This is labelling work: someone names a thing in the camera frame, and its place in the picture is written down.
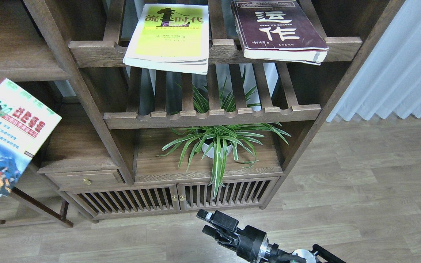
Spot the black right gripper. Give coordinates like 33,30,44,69
197,209,269,263

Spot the small colourful paperback book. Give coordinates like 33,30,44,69
0,79,61,197

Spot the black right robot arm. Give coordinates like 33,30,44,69
197,209,343,263

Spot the white plant pot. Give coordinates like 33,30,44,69
201,139,233,159

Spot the green spider plant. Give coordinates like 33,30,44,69
157,66,291,200

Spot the dark wooden bookshelf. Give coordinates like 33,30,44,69
0,0,404,222

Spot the brass drawer knob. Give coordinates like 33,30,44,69
83,178,92,185

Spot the yellow green book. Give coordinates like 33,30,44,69
123,3,209,75

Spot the dark red book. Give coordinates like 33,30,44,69
231,0,329,65

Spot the white curtain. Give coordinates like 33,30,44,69
326,0,421,122

